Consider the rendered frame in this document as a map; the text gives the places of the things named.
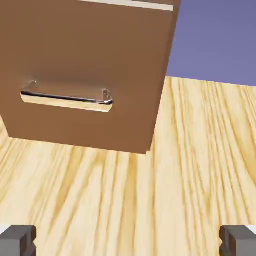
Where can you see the brown wooden drawer front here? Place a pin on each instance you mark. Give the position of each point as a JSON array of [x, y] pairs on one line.
[[140, 4], [84, 46]]

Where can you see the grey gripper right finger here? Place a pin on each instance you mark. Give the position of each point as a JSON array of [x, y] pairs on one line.
[[240, 240]]

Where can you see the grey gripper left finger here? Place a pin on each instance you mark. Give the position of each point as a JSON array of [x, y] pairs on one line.
[[14, 240]]

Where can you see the brown wooden cabinet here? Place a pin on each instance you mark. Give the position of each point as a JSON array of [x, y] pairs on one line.
[[128, 60]]

